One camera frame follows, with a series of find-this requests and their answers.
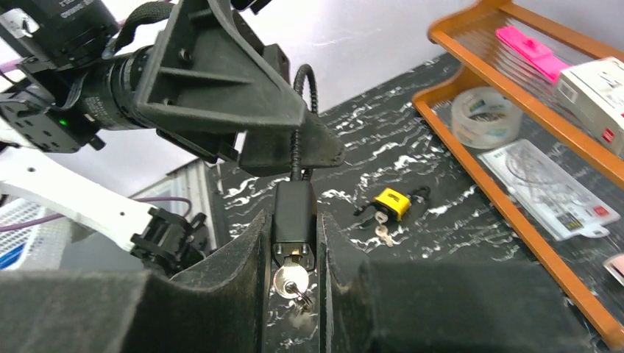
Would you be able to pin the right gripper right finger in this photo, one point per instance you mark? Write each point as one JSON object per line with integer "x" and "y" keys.
{"x": 396, "y": 305}

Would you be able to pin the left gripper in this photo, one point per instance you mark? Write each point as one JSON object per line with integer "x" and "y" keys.
{"x": 203, "y": 81}

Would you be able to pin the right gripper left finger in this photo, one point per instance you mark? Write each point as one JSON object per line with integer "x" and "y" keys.
{"x": 217, "y": 305}

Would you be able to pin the black cable loop lock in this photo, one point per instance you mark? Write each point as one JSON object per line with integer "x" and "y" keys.
{"x": 295, "y": 212}

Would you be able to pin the yellow padlock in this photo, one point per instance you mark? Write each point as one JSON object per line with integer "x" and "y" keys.
{"x": 392, "y": 205}

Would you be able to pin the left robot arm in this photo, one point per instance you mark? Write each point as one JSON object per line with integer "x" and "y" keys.
{"x": 41, "y": 116}

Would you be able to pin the flat packaged card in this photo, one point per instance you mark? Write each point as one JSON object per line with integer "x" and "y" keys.
{"x": 560, "y": 203}

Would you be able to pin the clear tape roll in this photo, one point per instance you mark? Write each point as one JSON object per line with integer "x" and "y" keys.
{"x": 482, "y": 118}

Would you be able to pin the wooden three-tier shelf rack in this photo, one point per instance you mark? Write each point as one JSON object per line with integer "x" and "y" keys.
{"x": 468, "y": 35}

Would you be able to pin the pink flat tool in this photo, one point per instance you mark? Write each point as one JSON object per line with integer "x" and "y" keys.
{"x": 537, "y": 54}

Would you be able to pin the white box middle shelf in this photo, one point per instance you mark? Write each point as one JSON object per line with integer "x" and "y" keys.
{"x": 593, "y": 93}

